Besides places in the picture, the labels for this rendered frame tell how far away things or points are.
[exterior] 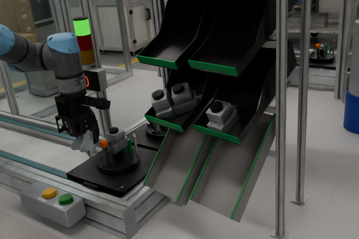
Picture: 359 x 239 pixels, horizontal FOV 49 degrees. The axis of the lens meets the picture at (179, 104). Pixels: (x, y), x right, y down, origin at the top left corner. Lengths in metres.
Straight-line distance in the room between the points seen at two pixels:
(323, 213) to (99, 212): 0.64
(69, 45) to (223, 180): 0.52
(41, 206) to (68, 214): 0.11
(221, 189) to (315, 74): 1.24
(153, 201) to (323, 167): 0.60
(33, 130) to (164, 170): 0.81
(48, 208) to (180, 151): 0.41
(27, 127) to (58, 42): 0.82
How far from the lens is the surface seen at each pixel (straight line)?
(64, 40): 1.05
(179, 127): 0.95
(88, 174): 1.29
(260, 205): 1.26
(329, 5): 8.41
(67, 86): 1.08
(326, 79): 2.14
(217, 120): 0.90
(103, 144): 1.23
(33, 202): 1.28
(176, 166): 1.10
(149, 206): 1.21
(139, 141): 1.44
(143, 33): 6.72
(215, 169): 1.05
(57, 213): 1.21
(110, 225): 1.18
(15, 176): 1.47
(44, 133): 1.72
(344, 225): 1.22
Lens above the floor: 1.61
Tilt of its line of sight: 22 degrees down
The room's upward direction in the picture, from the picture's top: 5 degrees counter-clockwise
